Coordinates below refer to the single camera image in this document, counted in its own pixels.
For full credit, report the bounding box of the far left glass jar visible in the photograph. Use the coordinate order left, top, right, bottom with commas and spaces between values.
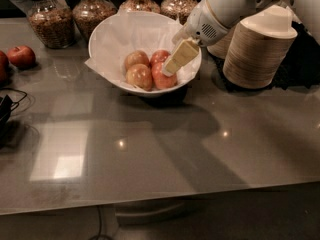
27, 0, 75, 49

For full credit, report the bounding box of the black mat under stacks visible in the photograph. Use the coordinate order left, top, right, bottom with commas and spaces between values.
212, 22, 320, 92

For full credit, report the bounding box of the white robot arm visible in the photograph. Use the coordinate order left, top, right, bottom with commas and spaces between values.
162, 0, 320, 76

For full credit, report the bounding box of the red apple at left edge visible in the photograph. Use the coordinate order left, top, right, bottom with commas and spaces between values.
0, 50, 9, 83

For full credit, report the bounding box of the black device with cable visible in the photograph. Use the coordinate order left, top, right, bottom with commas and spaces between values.
0, 87, 29, 148

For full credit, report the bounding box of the red apple on table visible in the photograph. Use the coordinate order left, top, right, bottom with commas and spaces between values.
7, 45, 36, 69

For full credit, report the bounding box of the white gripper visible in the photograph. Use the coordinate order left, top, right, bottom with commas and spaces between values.
162, 0, 229, 77

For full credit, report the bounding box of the white paper liner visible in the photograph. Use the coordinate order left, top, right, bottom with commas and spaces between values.
84, 9, 200, 92

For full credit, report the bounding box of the rear stack of paper bowls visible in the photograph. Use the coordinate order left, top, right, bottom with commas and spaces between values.
207, 28, 235, 59

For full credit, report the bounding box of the glass jar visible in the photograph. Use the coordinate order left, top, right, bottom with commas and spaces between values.
73, 0, 117, 41
119, 0, 160, 13
160, 0, 198, 24
27, 0, 75, 49

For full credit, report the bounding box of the white bowl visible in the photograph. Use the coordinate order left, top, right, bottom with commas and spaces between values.
87, 11, 203, 99

